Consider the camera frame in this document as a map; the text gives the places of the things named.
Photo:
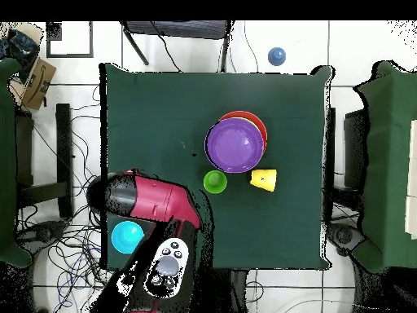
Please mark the plain green cup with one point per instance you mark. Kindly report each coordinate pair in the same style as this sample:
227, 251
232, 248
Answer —
215, 182

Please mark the dark blue small bowl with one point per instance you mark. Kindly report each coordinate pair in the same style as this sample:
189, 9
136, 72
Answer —
277, 56

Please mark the wide orange bowl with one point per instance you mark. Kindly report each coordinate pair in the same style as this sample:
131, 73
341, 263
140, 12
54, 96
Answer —
247, 114

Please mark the light blue small bowl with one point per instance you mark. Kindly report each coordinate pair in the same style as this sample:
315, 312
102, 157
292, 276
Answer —
125, 238

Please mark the black square frame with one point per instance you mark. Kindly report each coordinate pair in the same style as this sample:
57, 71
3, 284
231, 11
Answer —
70, 56

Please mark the black bag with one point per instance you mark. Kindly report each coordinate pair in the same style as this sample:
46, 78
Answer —
22, 45

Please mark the brown cardboard box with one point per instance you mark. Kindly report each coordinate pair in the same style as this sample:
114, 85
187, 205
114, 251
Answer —
39, 84

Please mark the black stand frame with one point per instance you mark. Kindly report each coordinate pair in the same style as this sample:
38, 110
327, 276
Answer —
63, 146
355, 146

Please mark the dark green table cloth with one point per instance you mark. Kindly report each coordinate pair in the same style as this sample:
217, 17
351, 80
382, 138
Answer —
195, 97

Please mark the dark folding chair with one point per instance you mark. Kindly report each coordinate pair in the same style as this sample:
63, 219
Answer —
179, 29

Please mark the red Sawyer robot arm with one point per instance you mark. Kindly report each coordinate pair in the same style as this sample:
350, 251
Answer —
156, 199

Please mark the green cloth side table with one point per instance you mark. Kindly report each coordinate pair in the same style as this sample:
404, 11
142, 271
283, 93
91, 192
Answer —
391, 146
6, 163

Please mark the ribbed yellow cup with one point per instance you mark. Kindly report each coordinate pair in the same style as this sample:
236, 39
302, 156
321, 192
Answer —
265, 180

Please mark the purple bowl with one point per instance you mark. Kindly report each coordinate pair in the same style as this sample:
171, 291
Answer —
234, 145

